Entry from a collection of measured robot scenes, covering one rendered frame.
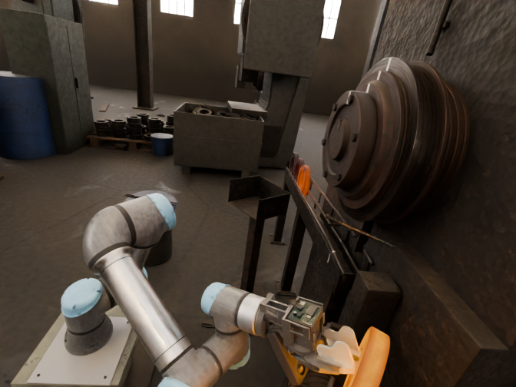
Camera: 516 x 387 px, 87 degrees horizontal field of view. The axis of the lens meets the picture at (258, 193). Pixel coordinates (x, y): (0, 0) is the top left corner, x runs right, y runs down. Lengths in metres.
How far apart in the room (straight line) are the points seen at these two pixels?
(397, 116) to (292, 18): 2.83
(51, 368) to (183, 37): 10.49
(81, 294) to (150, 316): 0.48
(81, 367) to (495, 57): 1.43
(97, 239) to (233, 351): 0.39
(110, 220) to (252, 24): 2.90
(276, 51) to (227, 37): 7.52
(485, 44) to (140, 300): 0.95
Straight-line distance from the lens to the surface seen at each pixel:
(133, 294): 0.67
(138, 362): 1.53
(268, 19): 3.40
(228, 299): 0.63
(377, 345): 0.53
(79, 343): 1.20
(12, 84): 3.89
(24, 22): 4.07
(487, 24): 0.89
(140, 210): 0.75
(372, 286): 0.81
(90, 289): 1.10
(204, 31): 10.95
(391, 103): 0.76
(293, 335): 0.57
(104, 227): 0.72
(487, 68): 0.83
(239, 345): 0.70
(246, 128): 3.22
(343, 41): 11.35
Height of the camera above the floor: 1.27
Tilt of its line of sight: 24 degrees down
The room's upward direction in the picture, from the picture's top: 8 degrees clockwise
